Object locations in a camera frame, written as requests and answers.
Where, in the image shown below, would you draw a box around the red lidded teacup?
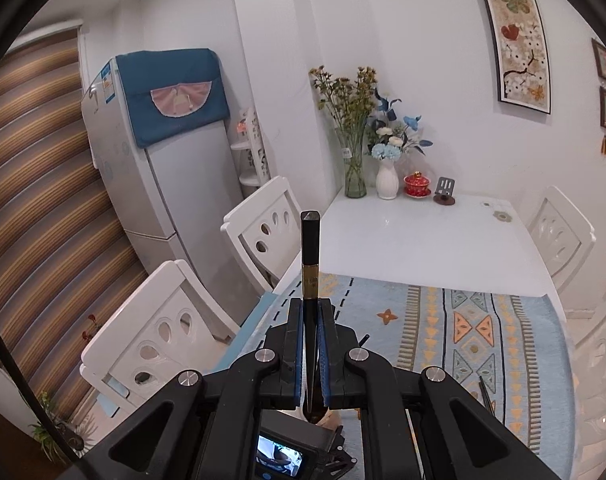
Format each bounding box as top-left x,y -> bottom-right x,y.
403,171 -> 432,198

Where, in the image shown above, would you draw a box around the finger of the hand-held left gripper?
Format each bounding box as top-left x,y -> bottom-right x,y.
325,427 -> 358,480

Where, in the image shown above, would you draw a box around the white ceramic vase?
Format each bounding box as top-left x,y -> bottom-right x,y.
375,159 -> 400,200

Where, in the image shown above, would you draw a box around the green potted plant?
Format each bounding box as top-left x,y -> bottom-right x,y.
28,392 -> 84,464

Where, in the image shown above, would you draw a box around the patterned light blue table mat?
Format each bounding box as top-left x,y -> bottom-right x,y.
218,272 -> 576,480

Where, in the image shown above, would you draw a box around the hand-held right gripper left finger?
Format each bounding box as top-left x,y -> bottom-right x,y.
80,297 -> 306,480

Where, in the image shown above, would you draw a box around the brown striped window blind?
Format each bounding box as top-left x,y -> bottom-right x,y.
0,25 -> 152,421

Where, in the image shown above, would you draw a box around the dried yellow flower bunch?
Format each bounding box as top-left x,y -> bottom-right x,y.
309,65 -> 380,146

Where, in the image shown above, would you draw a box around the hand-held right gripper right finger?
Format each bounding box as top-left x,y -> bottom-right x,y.
317,297 -> 558,480

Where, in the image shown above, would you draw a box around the white dining chair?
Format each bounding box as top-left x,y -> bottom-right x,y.
222,176 -> 328,296
565,287 -> 606,466
79,259 -> 242,414
525,185 -> 596,306

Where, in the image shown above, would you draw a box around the blue artificial flowers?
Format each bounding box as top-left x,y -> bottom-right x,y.
365,89 -> 434,162

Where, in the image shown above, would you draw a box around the wooden utensil holder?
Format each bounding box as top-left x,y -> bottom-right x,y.
303,404 -> 344,433

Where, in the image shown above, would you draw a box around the butterfly wall picture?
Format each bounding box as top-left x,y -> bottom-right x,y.
472,0 -> 554,115

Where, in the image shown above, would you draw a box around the phone stand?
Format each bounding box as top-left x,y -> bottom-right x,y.
433,176 -> 458,206

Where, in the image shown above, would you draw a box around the white corner shelf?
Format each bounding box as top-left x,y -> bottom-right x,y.
230,106 -> 273,196

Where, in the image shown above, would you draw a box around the silver refrigerator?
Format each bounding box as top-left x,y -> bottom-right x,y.
80,50 -> 274,311

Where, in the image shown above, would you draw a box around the blue refrigerator cover cloth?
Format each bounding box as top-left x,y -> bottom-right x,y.
114,49 -> 232,150

